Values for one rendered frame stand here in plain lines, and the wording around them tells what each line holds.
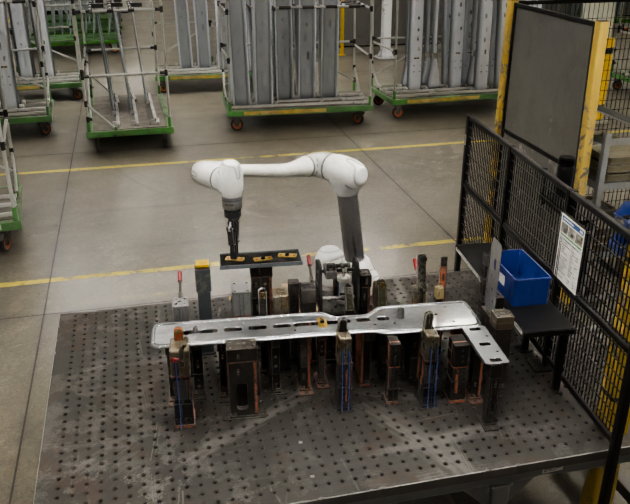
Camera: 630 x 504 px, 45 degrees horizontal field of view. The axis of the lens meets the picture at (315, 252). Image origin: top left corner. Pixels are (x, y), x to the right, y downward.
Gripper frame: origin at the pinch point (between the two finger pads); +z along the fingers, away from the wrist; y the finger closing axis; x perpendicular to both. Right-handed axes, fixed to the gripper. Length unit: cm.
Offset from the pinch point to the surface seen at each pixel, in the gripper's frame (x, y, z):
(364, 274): 58, -4, 9
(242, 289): 8.7, 18.9, 9.2
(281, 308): 24.8, 15.2, 18.7
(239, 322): 9.5, 27.9, 20.2
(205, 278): -11.2, 8.8, 10.7
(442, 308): 93, 0, 20
